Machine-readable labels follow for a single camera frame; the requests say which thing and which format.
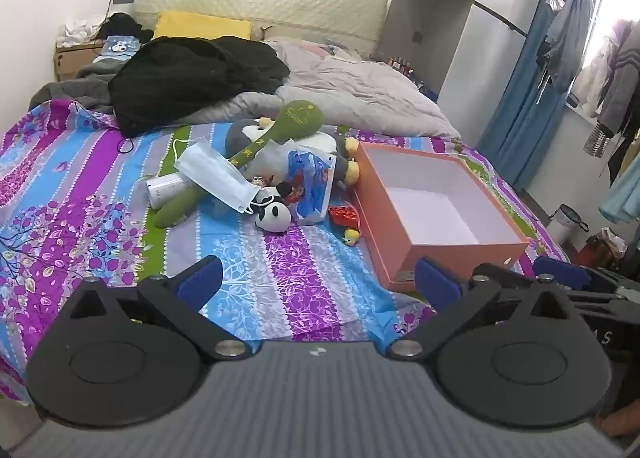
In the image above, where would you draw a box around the pink pillow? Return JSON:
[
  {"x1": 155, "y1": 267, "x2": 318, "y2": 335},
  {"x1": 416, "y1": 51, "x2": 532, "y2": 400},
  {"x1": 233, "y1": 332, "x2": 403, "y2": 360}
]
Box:
[{"x1": 310, "y1": 41, "x2": 361, "y2": 59}]

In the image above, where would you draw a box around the blue printed plastic bag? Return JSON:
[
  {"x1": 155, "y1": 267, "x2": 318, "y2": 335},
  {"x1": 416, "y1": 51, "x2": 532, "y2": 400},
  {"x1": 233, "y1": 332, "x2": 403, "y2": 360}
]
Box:
[{"x1": 285, "y1": 149, "x2": 337, "y2": 225}]

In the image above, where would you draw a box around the white trash bin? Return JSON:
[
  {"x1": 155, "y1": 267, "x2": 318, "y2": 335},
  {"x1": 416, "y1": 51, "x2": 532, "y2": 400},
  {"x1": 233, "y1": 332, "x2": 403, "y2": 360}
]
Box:
[{"x1": 547, "y1": 204, "x2": 590, "y2": 246}]

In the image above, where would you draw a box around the red foil packet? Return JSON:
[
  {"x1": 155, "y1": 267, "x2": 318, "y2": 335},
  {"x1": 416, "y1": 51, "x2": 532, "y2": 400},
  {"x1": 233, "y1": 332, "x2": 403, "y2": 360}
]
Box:
[{"x1": 330, "y1": 205, "x2": 362, "y2": 229}]

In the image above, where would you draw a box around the orange cardboard box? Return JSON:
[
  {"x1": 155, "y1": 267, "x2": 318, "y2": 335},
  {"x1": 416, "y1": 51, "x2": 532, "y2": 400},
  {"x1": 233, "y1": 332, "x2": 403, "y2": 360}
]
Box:
[{"x1": 352, "y1": 141, "x2": 531, "y2": 291}]

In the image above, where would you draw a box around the green plush stick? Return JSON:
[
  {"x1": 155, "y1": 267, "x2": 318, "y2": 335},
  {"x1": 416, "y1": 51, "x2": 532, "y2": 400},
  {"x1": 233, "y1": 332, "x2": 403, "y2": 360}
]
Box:
[{"x1": 154, "y1": 101, "x2": 325, "y2": 229}]

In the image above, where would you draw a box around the grey penguin plush toy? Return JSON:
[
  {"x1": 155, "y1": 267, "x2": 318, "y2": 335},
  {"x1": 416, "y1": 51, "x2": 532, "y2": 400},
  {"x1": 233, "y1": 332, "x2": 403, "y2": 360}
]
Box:
[{"x1": 224, "y1": 118, "x2": 361, "y2": 189}]

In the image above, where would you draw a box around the blue face mask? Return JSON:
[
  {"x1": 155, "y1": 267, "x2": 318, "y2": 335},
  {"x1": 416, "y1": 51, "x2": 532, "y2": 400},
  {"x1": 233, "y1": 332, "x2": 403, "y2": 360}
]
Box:
[{"x1": 172, "y1": 137, "x2": 273, "y2": 215}]

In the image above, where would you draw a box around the dark grey blanket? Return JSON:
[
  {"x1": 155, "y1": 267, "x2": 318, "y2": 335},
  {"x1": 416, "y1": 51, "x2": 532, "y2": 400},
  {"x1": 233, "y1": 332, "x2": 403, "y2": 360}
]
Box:
[{"x1": 30, "y1": 56, "x2": 151, "y2": 114}]

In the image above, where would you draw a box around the blue printed pouch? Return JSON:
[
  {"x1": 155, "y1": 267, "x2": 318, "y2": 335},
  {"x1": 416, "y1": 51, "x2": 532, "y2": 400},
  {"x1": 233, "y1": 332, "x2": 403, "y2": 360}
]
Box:
[{"x1": 97, "y1": 36, "x2": 141, "y2": 62}]

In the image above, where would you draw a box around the red bag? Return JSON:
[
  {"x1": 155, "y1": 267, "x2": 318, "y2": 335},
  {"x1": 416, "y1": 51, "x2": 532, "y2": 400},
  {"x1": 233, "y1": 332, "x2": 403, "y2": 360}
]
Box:
[{"x1": 580, "y1": 228, "x2": 628, "y2": 269}]

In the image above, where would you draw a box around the grey shelf unit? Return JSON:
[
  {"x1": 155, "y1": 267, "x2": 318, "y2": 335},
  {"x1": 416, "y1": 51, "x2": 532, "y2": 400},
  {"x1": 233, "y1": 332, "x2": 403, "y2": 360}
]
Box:
[{"x1": 370, "y1": 0, "x2": 528, "y2": 99}]

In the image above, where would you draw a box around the row of cosmetic bottles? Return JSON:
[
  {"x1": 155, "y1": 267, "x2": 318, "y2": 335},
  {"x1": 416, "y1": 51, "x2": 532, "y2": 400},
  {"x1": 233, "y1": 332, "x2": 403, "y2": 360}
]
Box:
[{"x1": 387, "y1": 54, "x2": 416, "y2": 76}]

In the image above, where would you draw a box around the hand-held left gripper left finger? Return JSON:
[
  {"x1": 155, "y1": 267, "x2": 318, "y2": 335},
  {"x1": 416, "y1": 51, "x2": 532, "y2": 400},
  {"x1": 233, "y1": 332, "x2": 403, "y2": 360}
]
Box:
[{"x1": 67, "y1": 255, "x2": 263, "y2": 364}]

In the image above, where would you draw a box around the blue curtain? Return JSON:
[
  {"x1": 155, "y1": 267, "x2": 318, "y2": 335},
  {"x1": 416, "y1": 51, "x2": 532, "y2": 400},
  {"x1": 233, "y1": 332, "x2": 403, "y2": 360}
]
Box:
[{"x1": 475, "y1": 0, "x2": 608, "y2": 191}]

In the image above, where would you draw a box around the white plastic bag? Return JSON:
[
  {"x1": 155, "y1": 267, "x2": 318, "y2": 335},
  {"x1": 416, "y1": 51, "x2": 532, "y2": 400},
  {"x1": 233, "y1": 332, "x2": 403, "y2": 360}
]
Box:
[{"x1": 255, "y1": 138, "x2": 301, "y2": 179}]

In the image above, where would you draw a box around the floral striped bedsheet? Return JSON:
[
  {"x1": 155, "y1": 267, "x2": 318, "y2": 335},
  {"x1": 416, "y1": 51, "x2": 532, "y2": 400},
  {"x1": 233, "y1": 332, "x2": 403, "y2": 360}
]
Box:
[{"x1": 0, "y1": 98, "x2": 571, "y2": 406}]

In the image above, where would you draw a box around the grey-blue hanging garment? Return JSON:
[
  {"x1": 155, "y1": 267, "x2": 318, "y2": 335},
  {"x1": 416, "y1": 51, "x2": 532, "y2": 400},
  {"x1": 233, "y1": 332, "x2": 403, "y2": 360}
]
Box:
[{"x1": 537, "y1": 0, "x2": 596, "y2": 104}]

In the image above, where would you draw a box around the light blue hanging cloth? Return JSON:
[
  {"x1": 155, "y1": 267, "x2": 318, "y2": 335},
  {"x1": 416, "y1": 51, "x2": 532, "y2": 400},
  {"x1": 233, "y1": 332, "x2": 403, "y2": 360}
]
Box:
[{"x1": 600, "y1": 163, "x2": 640, "y2": 224}]

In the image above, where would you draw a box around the panda plush toy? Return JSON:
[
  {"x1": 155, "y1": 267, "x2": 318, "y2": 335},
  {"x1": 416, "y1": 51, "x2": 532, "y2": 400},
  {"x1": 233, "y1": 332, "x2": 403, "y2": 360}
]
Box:
[{"x1": 248, "y1": 187, "x2": 292, "y2": 234}]

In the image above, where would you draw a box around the striped hanging sweater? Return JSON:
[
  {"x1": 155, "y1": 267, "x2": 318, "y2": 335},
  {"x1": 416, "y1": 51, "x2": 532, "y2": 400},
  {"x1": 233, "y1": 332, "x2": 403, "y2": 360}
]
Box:
[{"x1": 582, "y1": 21, "x2": 640, "y2": 159}]

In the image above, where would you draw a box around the white crumpled cloth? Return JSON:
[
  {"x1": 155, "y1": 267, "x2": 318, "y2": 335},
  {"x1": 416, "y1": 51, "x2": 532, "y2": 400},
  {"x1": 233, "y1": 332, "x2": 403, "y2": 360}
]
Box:
[{"x1": 56, "y1": 13, "x2": 108, "y2": 46}]

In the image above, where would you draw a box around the white hanging garment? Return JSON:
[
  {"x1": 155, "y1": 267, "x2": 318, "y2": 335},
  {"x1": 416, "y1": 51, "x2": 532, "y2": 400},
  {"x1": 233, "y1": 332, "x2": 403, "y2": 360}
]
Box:
[{"x1": 575, "y1": 53, "x2": 616, "y2": 116}]

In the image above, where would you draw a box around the white tube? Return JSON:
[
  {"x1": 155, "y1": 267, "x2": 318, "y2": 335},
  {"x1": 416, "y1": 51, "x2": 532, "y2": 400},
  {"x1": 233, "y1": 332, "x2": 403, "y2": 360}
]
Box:
[{"x1": 146, "y1": 173, "x2": 201, "y2": 210}]

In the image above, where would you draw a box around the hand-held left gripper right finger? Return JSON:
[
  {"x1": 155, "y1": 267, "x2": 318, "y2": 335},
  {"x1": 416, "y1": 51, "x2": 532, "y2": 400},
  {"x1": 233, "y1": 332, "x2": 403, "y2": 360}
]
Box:
[{"x1": 387, "y1": 255, "x2": 576, "y2": 364}]

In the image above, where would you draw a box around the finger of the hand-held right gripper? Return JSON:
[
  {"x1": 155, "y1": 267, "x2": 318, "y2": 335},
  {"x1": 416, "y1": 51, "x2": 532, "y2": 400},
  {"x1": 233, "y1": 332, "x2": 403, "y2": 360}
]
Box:
[{"x1": 532, "y1": 257, "x2": 628, "y2": 300}]

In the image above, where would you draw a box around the person's right hand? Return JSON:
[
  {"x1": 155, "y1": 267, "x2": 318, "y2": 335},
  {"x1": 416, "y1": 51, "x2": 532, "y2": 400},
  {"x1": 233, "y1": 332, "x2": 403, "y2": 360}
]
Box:
[{"x1": 597, "y1": 398, "x2": 640, "y2": 441}]

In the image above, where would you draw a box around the black cloth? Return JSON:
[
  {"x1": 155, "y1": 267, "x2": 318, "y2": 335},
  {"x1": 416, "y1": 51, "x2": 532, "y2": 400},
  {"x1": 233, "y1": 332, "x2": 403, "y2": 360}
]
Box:
[{"x1": 97, "y1": 12, "x2": 155, "y2": 45}]

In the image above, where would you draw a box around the yellow pillow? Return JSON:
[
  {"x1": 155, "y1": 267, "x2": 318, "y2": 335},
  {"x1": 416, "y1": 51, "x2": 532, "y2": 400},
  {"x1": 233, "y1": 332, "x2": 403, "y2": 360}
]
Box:
[{"x1": 152, "y1": 11, "x2": 252, "y2": 42}]

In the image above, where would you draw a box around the light grey duvet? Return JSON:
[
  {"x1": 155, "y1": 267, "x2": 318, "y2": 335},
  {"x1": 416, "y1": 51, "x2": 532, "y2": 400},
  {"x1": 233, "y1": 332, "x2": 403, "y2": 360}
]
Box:
[{"x1": 175, "y1": 38, "x2": 461, "y2": 139}]

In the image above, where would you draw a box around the black jacket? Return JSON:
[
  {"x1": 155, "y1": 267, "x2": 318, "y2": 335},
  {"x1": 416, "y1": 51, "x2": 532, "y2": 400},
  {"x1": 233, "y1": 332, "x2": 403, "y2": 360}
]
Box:
[{"x1": 108, "y1": 36, "x2": 291, "y2": 138}]

